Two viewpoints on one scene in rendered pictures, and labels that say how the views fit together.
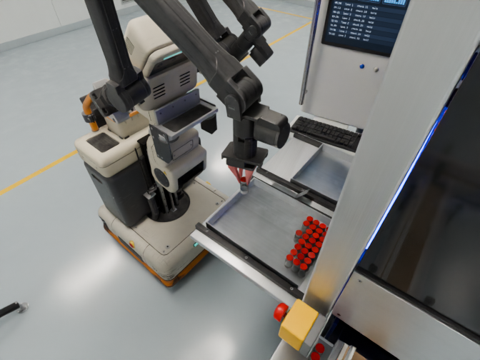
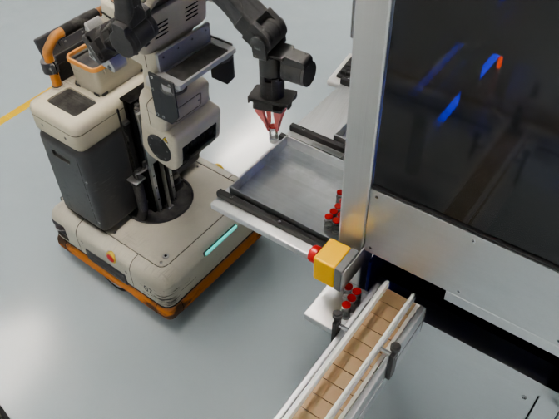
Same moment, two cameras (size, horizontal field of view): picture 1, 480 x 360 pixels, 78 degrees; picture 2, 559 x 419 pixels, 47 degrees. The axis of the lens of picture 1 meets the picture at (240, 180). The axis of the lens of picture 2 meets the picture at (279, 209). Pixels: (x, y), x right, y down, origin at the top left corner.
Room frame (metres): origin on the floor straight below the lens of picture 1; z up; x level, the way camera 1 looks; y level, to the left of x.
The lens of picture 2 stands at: (-0.66, 0.00, 2.10)
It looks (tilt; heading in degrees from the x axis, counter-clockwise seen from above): 46 degrees down; 359
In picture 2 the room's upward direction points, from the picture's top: 1 degrees counter-clockwise
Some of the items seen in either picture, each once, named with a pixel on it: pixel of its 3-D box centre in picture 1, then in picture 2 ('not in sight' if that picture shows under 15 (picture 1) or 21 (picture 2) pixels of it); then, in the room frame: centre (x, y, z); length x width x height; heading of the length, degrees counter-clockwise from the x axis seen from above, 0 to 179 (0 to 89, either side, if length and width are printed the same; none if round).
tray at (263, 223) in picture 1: (272, 226); (309, 189); (0.56, -0.10, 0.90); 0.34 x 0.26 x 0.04; 52
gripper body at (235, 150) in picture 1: (245, 145); (272, 86); (0.55, -0.01, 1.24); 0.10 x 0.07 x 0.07; 69
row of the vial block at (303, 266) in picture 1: (316, 251); not in sight; (0.47, -0.23, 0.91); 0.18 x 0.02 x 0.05; 142
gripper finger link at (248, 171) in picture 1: (243, 168); (271, 113); (0.55, -0.01, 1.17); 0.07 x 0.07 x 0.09; 69
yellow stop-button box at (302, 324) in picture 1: (301, 326); (334, 263); (0.23, -0.13, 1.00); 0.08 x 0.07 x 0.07; 52
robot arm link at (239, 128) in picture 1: (247, 123); (274, 63); (0.55, -0.02, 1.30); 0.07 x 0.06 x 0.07; 55
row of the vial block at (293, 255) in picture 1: (302, 243); (345, 204); (0.50, -0.19, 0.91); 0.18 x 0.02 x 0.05; 142
